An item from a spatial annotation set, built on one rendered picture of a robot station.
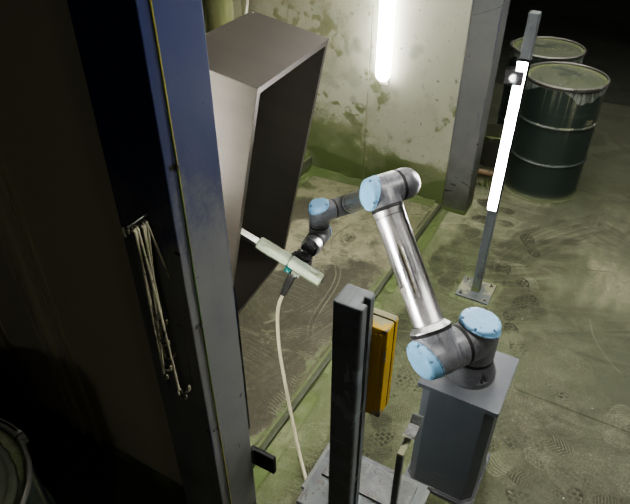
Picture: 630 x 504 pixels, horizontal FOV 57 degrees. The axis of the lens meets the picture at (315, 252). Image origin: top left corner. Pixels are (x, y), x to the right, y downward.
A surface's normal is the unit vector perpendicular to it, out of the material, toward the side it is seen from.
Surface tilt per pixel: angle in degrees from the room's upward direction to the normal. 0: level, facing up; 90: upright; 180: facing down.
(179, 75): 90
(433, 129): 90
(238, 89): 90
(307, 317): 0
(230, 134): 90
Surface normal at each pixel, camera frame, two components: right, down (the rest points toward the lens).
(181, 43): 0.87, 0.29
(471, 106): -0.49, 0.52
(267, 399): 0.00, -0.81
